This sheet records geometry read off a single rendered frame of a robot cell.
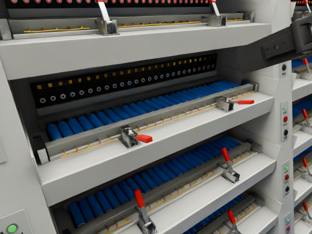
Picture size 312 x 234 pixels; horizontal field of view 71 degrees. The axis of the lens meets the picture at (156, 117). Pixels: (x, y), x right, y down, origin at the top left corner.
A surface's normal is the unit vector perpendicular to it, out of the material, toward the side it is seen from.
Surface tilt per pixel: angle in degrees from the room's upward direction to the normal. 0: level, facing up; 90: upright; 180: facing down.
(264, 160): 16
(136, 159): 106
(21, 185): 90
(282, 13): 90
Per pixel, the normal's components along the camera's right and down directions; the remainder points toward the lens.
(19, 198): 0.54, 0.11
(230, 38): 0.56, 0.37
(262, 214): 0.00, -0.89
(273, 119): -0.83, 0.26
